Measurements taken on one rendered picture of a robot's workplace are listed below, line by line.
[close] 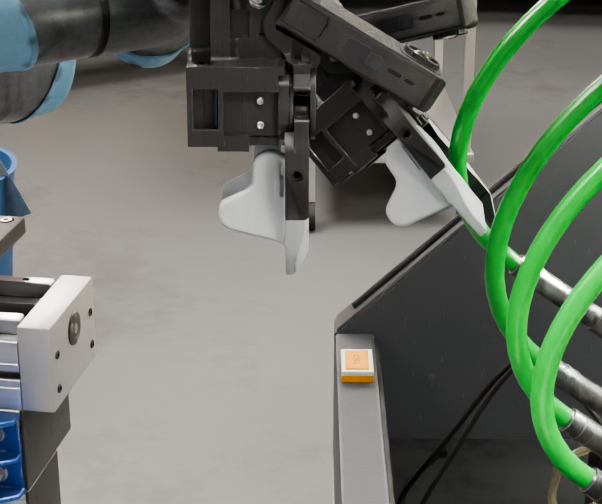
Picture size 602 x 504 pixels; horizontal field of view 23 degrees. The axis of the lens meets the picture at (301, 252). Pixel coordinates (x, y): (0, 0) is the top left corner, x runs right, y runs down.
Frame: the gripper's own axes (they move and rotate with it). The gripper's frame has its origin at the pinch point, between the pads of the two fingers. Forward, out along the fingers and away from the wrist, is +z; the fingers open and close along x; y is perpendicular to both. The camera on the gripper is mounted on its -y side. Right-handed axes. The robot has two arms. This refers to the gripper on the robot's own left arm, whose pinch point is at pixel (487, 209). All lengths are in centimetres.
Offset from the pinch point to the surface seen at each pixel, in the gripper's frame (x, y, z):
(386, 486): -5.2, 21.6, 12.5
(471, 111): 1.8, -4.0, -6.3
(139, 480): -174, 117, 3
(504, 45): 2.3, -8.9, -8.4
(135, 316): -253, 126, -30
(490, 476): -31.6, 21.1, 21.6
